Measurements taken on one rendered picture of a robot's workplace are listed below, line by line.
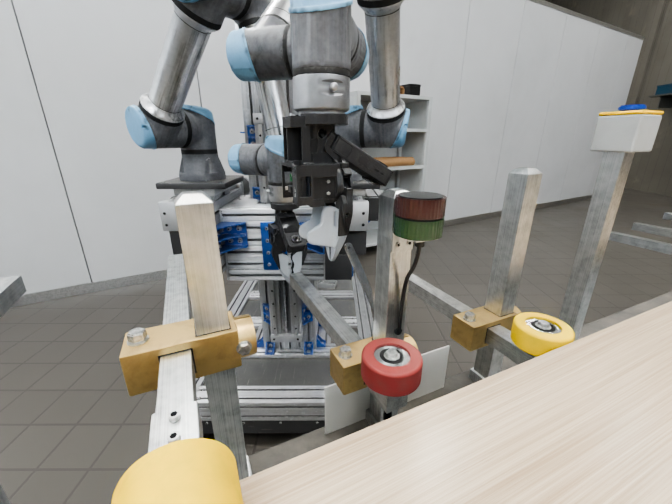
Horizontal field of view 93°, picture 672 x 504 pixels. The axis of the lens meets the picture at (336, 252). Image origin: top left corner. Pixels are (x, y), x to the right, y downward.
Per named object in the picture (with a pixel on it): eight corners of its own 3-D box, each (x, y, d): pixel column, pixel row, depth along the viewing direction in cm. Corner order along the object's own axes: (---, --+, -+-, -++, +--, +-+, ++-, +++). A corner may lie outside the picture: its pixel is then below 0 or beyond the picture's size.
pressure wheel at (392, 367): (349, 407, 48) (351, 342, 44) (394, 390, 51) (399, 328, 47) (378, 452, 41) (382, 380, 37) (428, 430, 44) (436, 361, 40)
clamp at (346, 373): (329, 374, 51) (329, 348, 49) (399, 352, 56) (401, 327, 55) (345, 399, 46) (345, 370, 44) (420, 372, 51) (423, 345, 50)
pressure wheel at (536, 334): (506, 395, 50) (520, 332, 46) (497, 362, 57) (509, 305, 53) (565, 406, 48) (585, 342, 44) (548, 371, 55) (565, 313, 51)
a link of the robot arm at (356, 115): (332, 148, 116) (332, 107, 111) (369, 148, 112) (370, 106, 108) (322, 149, 105) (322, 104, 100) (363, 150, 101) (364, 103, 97)
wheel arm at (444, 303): (382, 277, 86) (383, 262, 85) (393, 275, 88) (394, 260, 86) (536, 383, 49) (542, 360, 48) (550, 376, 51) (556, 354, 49)
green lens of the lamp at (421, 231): (383, 230, 41) (384, 213, 41) (421, 225, 44) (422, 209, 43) (412, 243, 36) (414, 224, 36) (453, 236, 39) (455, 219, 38)
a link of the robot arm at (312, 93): (335, 84, 46) (363, 75, 39) (335, 118, 48) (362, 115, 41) (285, 81, 43) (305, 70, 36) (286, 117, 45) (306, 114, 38)
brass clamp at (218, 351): (135, 365, 38) (125, 329, 36) (250, 337, 43) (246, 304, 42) (128, 402, 33) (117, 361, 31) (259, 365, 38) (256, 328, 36)
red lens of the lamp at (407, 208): (384, 211, 41) (385, 193, 40) (422, 207, 43) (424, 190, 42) (414, 222, 35) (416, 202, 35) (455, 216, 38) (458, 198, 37)
